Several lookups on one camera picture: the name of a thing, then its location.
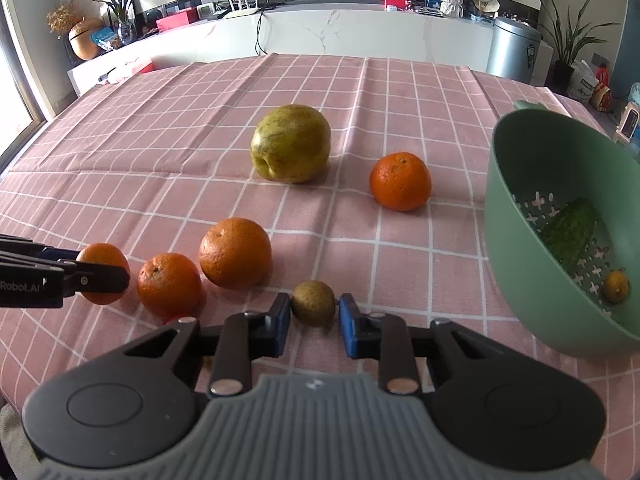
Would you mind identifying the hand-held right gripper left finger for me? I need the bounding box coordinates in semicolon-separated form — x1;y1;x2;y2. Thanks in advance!
122;293;293;399

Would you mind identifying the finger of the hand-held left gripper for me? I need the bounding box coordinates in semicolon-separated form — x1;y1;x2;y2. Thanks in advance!
0;233;82;264
59;259;131;295

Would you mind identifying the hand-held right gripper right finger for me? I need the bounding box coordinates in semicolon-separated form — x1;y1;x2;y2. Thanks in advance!
338;293;506;395

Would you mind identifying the small orange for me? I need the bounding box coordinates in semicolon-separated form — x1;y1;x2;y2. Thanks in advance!
137;252;205;319
75;242;131;306
369;151;432;212

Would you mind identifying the brown kiwi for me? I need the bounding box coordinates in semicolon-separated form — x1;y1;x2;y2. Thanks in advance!
291;280;337;329

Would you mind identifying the green colander bowl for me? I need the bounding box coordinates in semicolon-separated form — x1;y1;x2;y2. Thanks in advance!
483;100;640;360

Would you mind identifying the large orange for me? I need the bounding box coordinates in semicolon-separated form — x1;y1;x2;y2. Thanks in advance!
198;217;273;291

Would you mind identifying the pink checked tablecloth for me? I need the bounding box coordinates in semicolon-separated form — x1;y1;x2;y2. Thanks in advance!
0;53;640;461

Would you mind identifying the yellow-green pear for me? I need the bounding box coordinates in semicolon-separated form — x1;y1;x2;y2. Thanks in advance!
250;104;332;184

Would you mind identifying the brown gourd vase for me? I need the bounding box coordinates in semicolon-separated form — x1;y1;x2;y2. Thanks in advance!
68;17;108;61

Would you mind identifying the blue snack packet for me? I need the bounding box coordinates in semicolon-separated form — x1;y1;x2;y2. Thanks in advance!
91;26;121;52

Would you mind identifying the dried flower bunch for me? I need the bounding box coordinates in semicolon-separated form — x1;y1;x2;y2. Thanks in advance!
46;0;83;35

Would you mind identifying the green cucumber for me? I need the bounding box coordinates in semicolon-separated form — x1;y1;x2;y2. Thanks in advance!
540;197;601;267

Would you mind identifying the potted orchid plant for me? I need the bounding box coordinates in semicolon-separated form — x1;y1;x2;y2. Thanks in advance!
93;0;145;46

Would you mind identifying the flat red box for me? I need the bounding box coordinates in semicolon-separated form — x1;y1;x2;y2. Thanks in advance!
155;8;199;34

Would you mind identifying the small yellow-brown fruit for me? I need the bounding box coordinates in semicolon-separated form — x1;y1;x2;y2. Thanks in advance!
601;269;631;304

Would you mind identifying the white marble sideboard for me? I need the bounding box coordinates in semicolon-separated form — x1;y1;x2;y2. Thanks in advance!
66;2;555;98

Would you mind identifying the white router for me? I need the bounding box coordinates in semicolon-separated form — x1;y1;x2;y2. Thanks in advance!
222;0;262;20

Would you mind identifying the steel trash can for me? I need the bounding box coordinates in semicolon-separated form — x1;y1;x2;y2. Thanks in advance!
485;16;543;84

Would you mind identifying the white plastic bag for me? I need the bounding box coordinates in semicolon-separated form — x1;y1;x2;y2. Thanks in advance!
566;60;600;105

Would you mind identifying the white phone stand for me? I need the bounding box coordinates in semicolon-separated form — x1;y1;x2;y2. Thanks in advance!
615;102;640;145

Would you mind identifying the tall potted plant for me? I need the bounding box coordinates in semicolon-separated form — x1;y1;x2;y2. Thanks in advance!
529;0;621;97

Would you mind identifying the black cable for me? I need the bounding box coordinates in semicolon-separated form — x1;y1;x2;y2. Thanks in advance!
254;6;277;57

